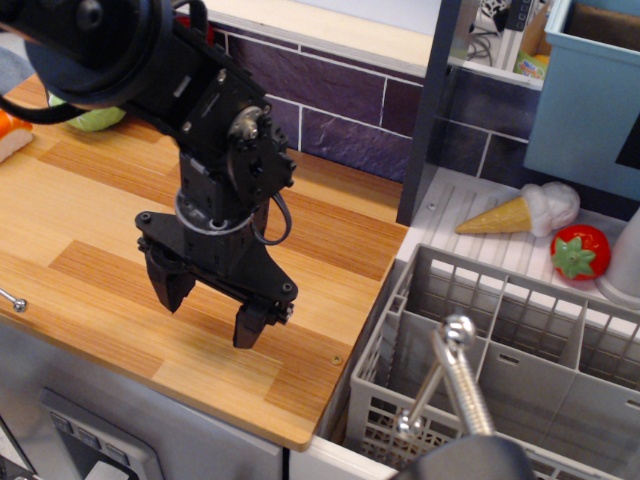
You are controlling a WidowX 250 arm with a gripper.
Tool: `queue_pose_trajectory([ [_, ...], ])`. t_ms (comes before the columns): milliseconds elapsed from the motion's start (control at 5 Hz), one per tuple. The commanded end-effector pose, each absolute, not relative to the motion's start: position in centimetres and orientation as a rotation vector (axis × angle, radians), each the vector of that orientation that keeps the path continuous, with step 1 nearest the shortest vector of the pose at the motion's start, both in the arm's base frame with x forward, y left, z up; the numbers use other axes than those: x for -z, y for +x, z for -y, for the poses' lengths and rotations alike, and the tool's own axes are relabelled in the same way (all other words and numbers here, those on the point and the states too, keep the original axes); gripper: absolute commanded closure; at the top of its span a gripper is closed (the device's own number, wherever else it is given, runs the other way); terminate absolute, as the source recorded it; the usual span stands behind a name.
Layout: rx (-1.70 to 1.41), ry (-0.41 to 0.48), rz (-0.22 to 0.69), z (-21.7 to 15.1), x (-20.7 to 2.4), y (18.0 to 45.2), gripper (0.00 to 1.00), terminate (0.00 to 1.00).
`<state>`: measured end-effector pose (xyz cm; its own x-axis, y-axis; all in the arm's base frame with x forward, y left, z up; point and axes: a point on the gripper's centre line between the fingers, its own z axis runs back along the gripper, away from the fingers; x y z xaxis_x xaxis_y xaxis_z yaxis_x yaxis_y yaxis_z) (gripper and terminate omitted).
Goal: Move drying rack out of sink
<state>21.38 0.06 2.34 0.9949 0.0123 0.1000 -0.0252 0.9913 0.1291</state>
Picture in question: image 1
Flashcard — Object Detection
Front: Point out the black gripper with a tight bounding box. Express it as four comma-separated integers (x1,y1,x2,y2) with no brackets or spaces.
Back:
135,211,298,349

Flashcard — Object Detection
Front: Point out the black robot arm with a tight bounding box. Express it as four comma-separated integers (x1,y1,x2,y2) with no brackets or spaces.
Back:
1,1,298,349

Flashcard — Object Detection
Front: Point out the white sink unit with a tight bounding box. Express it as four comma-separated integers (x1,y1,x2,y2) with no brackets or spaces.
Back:
289,169,639,479

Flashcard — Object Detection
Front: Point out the grey plastic drying rack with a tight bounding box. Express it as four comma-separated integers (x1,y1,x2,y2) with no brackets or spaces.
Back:
346,245,639,479

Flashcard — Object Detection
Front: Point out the grey toy dishwasher front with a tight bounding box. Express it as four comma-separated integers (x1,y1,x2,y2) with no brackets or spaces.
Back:
1,326,284,479

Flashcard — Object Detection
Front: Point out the small metal knob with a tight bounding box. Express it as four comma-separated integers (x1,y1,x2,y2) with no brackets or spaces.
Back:
0,289,28,313

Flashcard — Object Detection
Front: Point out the green toy cabbage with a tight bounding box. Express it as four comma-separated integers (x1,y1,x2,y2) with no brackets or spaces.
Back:
66,107,126,132

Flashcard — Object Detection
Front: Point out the orange white toy sushi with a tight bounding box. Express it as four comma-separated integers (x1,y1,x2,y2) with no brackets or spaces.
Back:
0,110,33,162

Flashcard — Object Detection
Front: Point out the chrome faucet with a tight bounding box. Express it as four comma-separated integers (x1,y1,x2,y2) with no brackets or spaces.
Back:
395,314,535,479

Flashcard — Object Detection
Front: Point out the toy ice cream cone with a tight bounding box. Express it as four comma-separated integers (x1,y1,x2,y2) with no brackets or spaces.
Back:
455,182,580,237

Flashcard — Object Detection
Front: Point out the red toy strawberry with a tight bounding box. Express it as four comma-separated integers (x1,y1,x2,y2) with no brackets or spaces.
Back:
550,224,611,281

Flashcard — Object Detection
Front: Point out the colourful small carton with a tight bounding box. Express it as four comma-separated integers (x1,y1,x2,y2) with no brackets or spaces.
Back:
513,50,550,80

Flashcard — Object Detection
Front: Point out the grey cone object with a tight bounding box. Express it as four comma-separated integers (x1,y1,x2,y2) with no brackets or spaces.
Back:
596,212,640,310

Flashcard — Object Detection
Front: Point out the light blue box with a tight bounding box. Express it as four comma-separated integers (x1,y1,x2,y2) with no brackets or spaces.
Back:
524,1,639,200

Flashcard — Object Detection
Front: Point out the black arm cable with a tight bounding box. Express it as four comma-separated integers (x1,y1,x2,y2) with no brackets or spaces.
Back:
251,192,294,247

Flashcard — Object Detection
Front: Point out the dark grey shelf post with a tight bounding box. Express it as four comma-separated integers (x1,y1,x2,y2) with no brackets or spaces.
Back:
397,1,479,225

